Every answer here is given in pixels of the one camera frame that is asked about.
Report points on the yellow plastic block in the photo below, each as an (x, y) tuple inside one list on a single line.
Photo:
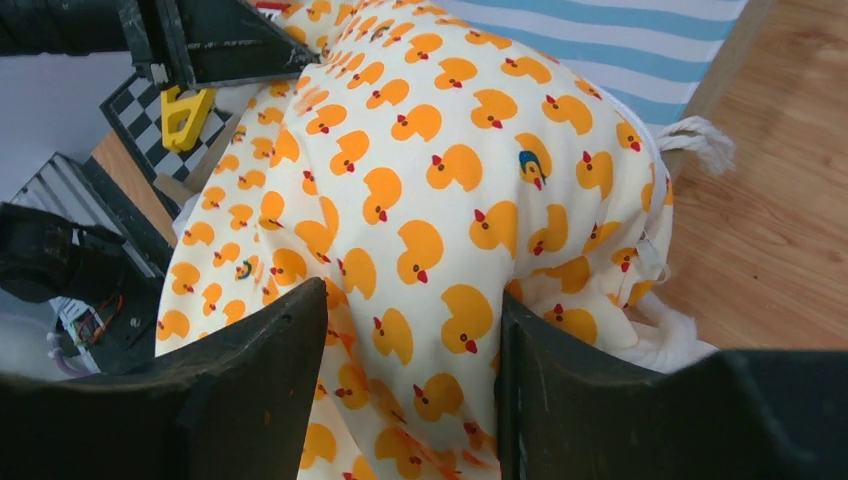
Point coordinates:
[(183, 116)]

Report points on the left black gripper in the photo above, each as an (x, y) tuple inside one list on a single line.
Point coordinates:
[(189, 44)]

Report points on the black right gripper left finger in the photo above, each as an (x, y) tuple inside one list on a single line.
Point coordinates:
[(232, 405)]

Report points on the white rope tie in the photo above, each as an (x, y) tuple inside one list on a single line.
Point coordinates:
[(715, 150)]

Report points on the yellow duck print blanket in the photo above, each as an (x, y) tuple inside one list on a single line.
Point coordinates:
[(422, 168)]

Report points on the black white checkerboard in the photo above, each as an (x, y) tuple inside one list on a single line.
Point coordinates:
[(134, 113)]

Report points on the wooden pet bed frame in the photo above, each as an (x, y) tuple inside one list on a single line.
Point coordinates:
[(729, 58)]

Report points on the blue striped mattress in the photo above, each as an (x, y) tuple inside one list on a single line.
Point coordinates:
[(651, 55)]

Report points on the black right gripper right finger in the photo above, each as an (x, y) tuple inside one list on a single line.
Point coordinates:
[(569, 411)]

